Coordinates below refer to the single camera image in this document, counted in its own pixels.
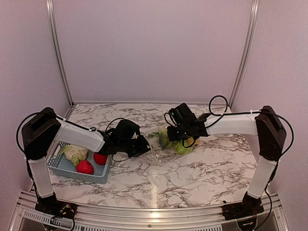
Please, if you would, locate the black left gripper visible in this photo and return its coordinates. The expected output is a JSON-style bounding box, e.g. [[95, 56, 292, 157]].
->
[[119, 135, 154, 158]]

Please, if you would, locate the red fake apple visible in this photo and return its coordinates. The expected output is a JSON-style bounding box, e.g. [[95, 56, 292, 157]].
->
[[93, 153, 108, 166], [76, 160, 94, 175]]

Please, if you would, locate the front aluminium rail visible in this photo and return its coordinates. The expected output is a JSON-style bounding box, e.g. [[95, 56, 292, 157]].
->
[[8, 191, 290, 231]]

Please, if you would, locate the light blue plastic basket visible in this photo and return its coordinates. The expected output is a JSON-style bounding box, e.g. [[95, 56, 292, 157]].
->
[[47, 142, 111, 184]]

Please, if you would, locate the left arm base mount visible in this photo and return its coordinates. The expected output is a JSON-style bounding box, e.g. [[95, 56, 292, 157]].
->
[[35, 194, 77, 219]]

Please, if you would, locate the white green fake cabbage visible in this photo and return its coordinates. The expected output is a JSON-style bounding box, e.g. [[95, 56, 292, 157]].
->
[[60, 145, 89, 167]]

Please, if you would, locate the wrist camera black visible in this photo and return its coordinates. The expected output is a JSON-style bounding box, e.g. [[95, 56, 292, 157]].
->
[[110, 119, 140, 146], [167, 103, 197, 127]]

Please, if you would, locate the left aluminium frame post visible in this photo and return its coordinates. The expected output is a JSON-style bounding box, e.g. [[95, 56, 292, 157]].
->
[[46, 0, 74, 107]]

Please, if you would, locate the yellow fake fruit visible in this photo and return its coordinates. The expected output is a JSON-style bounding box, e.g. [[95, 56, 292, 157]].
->
[[187, 137, 200, 146]]

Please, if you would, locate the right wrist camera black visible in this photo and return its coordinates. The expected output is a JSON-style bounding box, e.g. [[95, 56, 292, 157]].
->
[[167, 103, 197, 127]]

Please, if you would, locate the right aluminium frame post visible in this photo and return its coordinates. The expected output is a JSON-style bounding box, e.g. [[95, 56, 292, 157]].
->
[[229, 0, 260, 108]]

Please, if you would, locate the aluminium frame post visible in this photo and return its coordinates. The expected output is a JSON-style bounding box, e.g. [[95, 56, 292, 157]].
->
[[229, 0, 260, 108], [46, 0, 74, 107]]

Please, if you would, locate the green fake lettuce leaf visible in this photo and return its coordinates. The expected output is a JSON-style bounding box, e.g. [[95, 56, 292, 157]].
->
[[174, 140, 193, 155]]

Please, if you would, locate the clear zip top bag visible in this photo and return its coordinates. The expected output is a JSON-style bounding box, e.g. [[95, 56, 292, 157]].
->
[[144, 127, 200, 165]]

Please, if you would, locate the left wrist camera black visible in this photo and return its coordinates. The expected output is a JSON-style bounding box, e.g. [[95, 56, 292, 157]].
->
[[110, 119, 140, 146]]

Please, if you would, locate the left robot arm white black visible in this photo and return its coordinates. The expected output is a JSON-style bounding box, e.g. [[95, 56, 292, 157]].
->
[[15, 107, 150, 214]]

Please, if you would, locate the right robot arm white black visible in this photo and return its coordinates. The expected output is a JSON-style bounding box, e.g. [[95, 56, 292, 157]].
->
[[168, 104, 294, 206]]

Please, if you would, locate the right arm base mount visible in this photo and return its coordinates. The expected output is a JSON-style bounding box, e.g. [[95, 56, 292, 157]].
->
[[222, 193, 264, 220]]

